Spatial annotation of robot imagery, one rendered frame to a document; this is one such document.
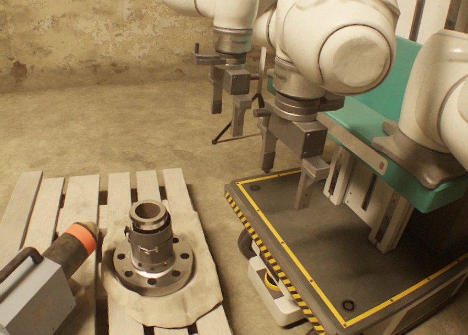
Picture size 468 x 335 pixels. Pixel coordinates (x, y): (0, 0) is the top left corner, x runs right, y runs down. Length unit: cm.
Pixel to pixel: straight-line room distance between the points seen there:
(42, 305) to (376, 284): 87
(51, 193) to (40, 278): 75
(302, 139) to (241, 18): 33
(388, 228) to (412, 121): 46
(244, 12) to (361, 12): 45
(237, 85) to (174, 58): 244
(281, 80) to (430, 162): 33
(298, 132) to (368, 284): 57
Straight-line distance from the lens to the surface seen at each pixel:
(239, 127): 81
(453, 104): 58
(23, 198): 156
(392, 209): 103
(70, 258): 96
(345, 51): 32
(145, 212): 106
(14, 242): 136
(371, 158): 77
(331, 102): 59
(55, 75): 328
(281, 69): 54
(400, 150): 71
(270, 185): 125
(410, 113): 69
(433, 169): 70
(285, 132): 58
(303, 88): 53
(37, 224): 144
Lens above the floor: 103
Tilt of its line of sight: 31 degrees down
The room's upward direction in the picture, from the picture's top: 5 degrees clockwise
